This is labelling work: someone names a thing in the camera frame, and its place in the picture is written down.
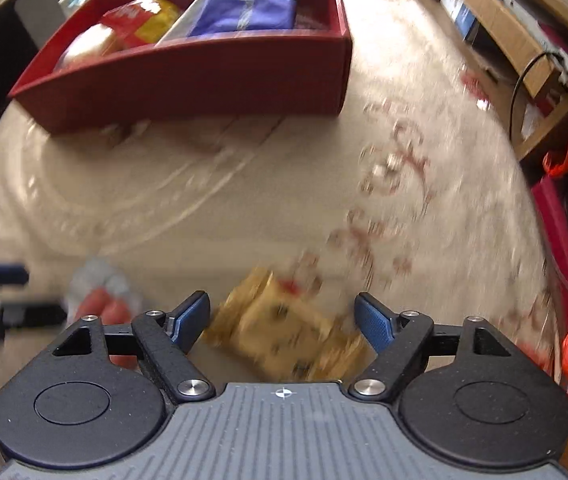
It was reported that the clear bread bun packet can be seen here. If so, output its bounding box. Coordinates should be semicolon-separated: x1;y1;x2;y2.
54;22;125;71

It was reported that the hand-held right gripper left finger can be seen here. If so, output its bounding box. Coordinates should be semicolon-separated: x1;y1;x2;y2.
51;290;217;401

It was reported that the blue silver-backed snack packet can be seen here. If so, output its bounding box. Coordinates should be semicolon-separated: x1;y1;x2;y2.
156;0;302;43

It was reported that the golden snack packet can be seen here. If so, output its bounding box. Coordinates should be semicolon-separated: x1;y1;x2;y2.
201;266;372;383

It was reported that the red and yellow gummy packet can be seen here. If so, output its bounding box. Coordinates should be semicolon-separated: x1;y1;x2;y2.
100;0;182;51

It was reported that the blue and white box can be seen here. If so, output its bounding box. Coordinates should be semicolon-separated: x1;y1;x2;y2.
439;0;480;43

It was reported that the wooden television cabinet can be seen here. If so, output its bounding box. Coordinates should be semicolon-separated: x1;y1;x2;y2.
411;0;568;161

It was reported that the black cable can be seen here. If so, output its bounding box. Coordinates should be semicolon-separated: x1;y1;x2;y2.
509;50;565;153

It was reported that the red board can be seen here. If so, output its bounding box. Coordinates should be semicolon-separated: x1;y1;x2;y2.
531;175;568;311

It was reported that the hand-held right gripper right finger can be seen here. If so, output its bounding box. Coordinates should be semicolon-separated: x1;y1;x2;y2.
348;291;507;400

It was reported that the red cardboard box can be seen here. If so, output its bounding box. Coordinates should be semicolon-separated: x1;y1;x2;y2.
8;0;354;135

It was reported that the dark long coffee table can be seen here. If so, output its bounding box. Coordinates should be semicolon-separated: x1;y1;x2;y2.
0;0;95;126

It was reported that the white set-top box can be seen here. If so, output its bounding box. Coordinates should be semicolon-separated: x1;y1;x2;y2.
471;0;568;76

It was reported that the sausage packet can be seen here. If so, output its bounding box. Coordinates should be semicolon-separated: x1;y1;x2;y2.
61;257;145;368

